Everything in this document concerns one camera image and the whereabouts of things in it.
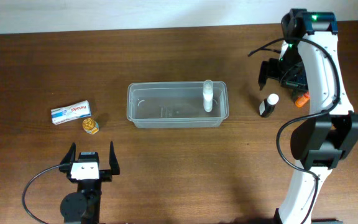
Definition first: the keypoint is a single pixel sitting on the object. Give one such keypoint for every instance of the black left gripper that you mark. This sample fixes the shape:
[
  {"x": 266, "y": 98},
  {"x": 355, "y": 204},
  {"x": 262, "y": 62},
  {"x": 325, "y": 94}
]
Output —
[{"x": 105, "y": 174}]

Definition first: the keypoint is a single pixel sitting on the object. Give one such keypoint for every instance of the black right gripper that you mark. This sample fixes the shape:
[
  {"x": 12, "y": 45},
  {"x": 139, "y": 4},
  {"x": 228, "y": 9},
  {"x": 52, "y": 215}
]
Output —
[{"x": 274, "y": 73}]

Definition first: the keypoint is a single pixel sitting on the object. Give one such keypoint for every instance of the black bottle white cap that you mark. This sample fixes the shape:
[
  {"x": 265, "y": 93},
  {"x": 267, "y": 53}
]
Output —
[{"x": 267, "y": 106}]

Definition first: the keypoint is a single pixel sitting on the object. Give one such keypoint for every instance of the orange tube white cap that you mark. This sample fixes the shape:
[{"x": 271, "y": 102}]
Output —
[{"x": 302, "y": 100}]

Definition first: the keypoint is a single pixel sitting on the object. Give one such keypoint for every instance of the white translucent tube bottle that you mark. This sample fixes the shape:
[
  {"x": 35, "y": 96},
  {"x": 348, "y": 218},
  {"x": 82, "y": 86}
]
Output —
[{"x": 208, "y": 95}]

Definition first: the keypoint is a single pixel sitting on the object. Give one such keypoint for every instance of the clear plastic container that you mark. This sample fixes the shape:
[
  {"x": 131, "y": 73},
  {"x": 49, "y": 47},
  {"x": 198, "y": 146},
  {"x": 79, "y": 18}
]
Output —
[{"x": 175, "y": 105}]

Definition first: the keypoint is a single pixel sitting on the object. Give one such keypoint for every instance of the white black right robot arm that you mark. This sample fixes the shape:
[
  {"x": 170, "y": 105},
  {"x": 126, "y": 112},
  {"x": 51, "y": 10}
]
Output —
[{"x": 308, "y": 62}]

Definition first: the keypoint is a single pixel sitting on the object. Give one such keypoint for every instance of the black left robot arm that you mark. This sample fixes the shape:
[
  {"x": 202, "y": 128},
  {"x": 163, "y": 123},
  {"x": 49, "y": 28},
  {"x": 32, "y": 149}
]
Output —
[{"x": 83, "y": 206}]

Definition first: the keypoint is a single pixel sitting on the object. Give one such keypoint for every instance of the gold-lidded balm jar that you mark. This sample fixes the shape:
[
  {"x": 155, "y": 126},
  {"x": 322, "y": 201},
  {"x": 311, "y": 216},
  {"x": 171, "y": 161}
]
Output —
[{"x": 90, "y": 126}]

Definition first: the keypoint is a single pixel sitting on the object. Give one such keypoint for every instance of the white Panadol medicine box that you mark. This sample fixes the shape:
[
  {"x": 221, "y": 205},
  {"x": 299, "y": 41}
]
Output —
[{"x": 70, "y": 113}]

